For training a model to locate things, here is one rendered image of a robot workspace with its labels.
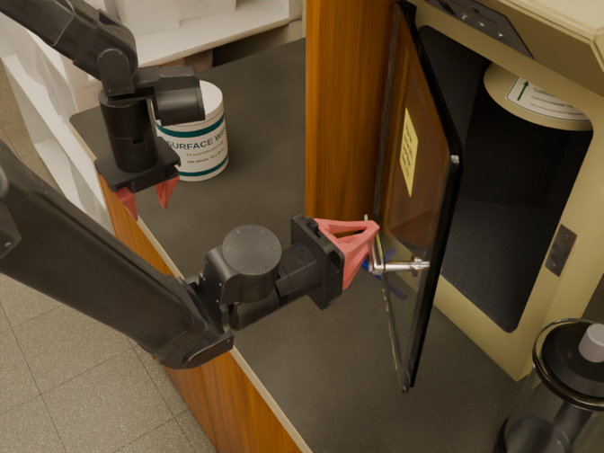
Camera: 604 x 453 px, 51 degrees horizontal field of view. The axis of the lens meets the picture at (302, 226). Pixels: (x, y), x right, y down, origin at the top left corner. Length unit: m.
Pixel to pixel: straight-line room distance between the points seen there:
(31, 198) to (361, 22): 0.58
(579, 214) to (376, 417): 0.38
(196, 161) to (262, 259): 0.63
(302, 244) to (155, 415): 1.39
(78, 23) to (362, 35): 0.36
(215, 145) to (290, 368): 0.47
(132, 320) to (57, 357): 1.69
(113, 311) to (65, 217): 0.12
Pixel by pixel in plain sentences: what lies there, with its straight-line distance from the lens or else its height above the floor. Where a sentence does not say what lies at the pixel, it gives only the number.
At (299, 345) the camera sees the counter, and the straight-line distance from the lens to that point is 0.96.
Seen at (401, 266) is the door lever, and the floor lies 1.20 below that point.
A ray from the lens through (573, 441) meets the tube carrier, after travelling 0.79.
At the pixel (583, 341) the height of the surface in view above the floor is 1.20.
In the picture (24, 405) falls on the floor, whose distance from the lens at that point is 2.16.
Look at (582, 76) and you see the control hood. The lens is 0.61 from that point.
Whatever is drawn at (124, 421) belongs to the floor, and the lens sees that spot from 2.03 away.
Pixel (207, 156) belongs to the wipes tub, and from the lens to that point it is 1.20.
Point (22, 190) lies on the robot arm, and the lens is 0.37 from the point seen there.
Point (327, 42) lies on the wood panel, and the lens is 0.84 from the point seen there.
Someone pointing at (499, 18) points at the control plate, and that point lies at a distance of 0.61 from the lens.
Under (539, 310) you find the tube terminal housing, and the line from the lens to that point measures 0.85.
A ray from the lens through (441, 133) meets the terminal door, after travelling 0.59.
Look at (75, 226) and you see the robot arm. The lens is 0.42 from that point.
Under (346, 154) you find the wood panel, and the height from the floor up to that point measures 1.13.
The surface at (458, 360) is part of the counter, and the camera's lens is 0.97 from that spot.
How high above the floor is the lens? 1.72
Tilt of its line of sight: 44 degrees down
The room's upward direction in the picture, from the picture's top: straight up
